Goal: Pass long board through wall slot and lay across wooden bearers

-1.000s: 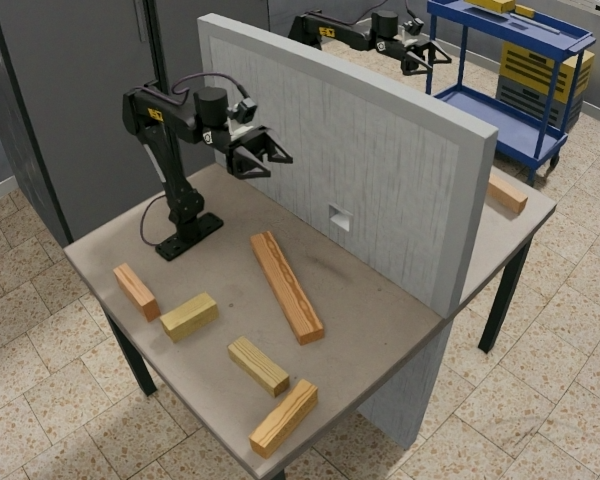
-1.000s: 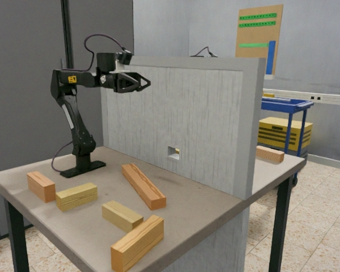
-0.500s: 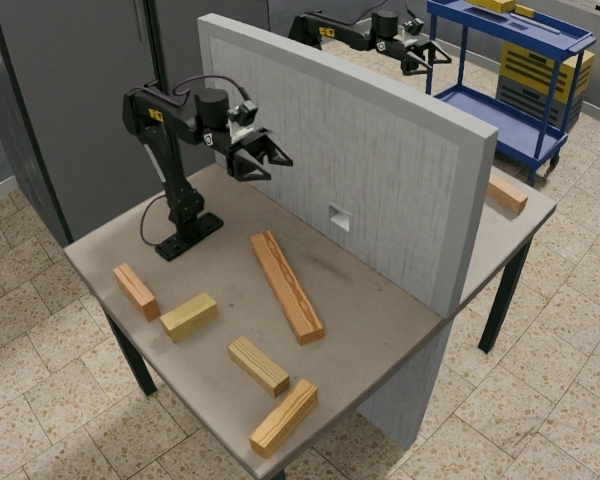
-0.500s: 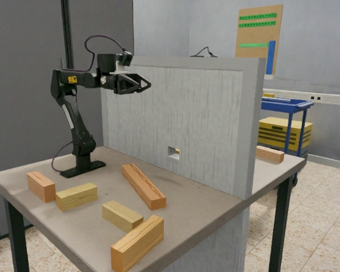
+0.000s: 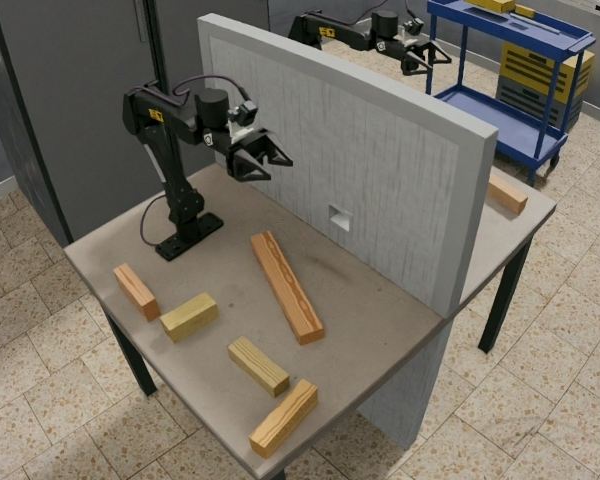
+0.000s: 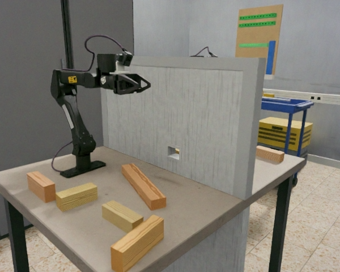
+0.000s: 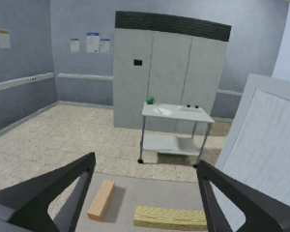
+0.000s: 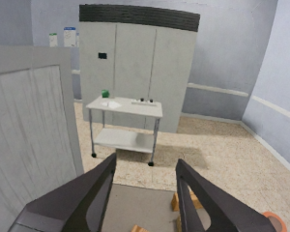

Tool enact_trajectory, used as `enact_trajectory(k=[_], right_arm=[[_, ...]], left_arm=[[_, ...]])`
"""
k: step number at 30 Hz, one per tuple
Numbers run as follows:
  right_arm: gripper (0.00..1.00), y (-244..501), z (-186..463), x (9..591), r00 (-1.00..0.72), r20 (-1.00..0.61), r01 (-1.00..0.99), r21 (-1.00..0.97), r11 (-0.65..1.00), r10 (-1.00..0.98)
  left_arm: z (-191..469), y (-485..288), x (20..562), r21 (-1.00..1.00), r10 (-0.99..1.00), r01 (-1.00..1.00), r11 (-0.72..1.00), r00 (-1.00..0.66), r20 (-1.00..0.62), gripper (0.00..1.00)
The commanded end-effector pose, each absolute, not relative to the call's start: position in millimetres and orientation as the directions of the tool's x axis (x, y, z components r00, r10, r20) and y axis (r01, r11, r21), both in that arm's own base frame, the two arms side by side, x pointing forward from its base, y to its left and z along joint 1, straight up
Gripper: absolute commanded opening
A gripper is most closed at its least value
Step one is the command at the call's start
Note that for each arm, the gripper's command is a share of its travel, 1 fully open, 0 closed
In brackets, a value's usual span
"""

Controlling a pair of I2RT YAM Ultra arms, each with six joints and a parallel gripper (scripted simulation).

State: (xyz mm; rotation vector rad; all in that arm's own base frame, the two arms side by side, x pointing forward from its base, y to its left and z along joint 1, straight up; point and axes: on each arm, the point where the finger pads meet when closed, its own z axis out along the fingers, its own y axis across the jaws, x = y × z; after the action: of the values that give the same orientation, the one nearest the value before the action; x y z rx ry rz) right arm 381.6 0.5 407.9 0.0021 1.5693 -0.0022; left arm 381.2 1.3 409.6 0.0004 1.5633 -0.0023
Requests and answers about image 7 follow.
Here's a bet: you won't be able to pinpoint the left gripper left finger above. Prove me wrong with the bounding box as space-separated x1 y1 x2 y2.
0 152 96 232

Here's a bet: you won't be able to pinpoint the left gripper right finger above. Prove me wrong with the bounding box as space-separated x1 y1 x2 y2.
196 159 290 232

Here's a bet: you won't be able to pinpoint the grey panel wall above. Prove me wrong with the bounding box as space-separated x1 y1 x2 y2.
211 73 290 232

